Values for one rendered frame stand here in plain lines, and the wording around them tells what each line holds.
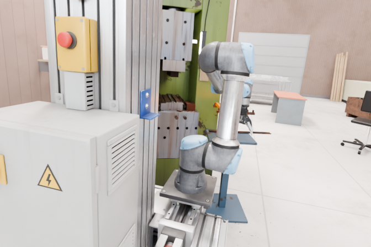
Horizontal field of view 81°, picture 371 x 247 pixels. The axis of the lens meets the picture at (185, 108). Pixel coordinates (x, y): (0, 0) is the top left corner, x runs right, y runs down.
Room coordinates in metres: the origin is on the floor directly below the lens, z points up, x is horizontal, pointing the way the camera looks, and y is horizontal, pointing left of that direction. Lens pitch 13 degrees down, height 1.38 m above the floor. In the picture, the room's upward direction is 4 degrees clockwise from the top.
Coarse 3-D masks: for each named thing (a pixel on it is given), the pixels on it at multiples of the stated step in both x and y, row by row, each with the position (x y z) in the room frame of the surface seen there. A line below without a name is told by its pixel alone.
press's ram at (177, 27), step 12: (168, 12) 1.93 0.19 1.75; (180, 12) 1.95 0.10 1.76; (168, 24) 1.93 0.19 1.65; (180, 24) 1.95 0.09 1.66; (192, 24) 1.97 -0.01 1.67; (168, 36) 1.93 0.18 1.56; (180, 36) 1.95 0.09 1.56; (192, 36) 1.97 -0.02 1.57; (168, 48) 1.93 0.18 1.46; (180, 48) 1.95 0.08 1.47; (180, 60) 1.96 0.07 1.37
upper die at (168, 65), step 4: (160, 60) 2.17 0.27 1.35; (164, 60) 1.93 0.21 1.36; (168, 60) 1.93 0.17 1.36; (172, 60) 1.94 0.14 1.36; (176, 60) 1.95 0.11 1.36; (160, 64) 2.15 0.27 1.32; (164, 64) 1.93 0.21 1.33; (168, 64) 1.93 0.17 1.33; (172, 64) 1.94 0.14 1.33; (176, 64) 1.95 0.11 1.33; (180, 64) 1.95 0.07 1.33; (184, 64) 1.96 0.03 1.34; (160, 68) 2.13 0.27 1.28; (164, 68) 1.93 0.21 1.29; (168, 68) 1.93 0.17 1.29; (172, 68) 1.94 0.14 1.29; (176, 68) 1.95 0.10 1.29; (180, 68) 1.96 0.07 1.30; (184, 68) 1.96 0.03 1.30
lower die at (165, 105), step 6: (162, 96) 2.25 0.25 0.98; (168, 96) 2.18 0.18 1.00; (174, 96) 2.24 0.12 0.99; (162, 102) 1.97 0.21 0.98; (168, 102) 1.94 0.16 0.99; (180, 102) 1.97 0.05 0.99; (162, 108) 1.93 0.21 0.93; (168, 108) 1.94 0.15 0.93; (174, 108) 1.95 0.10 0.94; (180, 108) 1.96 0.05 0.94
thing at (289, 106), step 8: (280, 96) 5.18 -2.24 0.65; (288, 96) 5.27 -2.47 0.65; (296, 96) 5.37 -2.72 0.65; (272, 104) 6.34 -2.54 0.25; (280, 104) 5.18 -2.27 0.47; (288, 104) 5.14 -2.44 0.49; (296, 104) 5.09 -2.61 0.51; (304, 104) 5.05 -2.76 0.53; (280, 112) 5.17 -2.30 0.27; (288, 112) 5.13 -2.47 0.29; (296, 112) 5.08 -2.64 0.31; (280, 120) 5.17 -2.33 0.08; (288, 120) 5.12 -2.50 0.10; (296, 120) 5.07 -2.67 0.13
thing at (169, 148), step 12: (168, 120) 1.88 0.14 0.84; (180, 120) 1.90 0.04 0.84; (192, 120) 1.92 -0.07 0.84; (168, 132) 1.88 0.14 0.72; (180, 132) 1.90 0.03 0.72; (192, 132) 1.93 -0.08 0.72; (168, 144) 1.88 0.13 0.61; (180, 144) 1.90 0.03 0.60; (156, 156) 1.86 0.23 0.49; (168, 156) 1.88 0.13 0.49
